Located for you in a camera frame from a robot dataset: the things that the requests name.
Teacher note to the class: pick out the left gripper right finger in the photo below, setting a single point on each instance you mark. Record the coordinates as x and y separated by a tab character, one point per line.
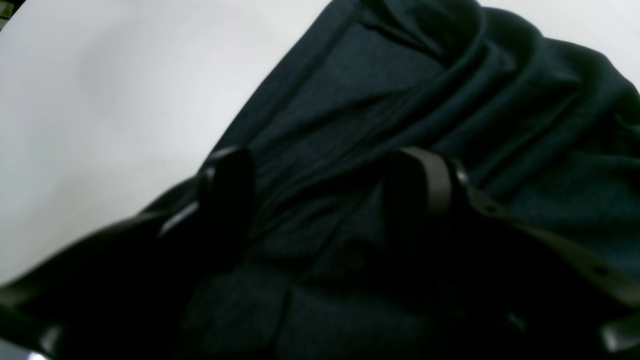
509	287

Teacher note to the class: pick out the black t-shirt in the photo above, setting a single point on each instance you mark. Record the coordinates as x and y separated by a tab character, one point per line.
547	128

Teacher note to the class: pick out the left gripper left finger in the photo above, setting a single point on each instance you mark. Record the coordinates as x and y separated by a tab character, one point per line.
120	292

